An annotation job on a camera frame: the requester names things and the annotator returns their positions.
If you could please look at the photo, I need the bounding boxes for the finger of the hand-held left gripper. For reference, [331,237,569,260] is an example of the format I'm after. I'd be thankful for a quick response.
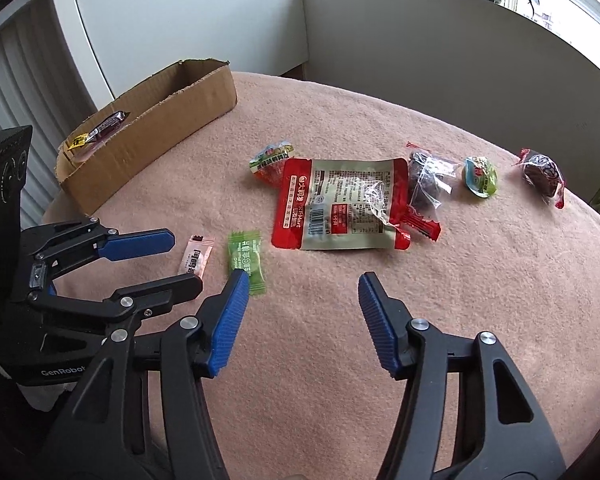
[27,275,203,333]
[20,217,176,281]

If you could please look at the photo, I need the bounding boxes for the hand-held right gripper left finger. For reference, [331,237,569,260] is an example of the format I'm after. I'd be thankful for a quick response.
[45,270,251,480]

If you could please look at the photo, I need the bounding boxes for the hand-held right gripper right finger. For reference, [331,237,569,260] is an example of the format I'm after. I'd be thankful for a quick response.
[357,271,568,480]

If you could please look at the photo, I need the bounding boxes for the pink candy packet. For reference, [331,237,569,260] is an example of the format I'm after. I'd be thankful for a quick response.
[179,234,215,277]

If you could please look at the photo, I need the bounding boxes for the green candy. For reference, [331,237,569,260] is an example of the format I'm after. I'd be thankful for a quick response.
[227,230,268,295]

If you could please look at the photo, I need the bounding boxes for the cardboard box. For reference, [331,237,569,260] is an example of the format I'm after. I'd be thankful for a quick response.
[55,58,238,216]

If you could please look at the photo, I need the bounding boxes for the red and white snack pouch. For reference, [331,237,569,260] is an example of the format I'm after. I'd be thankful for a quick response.
[271,156,411,252]

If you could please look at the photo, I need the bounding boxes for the large brown chocolate bar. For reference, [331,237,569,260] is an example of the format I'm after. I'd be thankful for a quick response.
[82,110,132,143]

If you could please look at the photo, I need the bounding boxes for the orange and green jelly cup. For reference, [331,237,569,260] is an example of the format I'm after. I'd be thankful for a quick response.
[250,143,295,183]

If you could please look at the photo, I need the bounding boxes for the dark red snack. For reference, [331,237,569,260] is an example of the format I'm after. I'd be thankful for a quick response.
[517,148,566,209]

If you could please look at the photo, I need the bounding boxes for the white ribbed shutter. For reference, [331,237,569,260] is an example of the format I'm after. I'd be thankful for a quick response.
[0,15,111,231]

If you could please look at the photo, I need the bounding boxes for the white cabinet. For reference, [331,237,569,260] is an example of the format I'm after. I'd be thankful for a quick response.
[45,0,311,111]

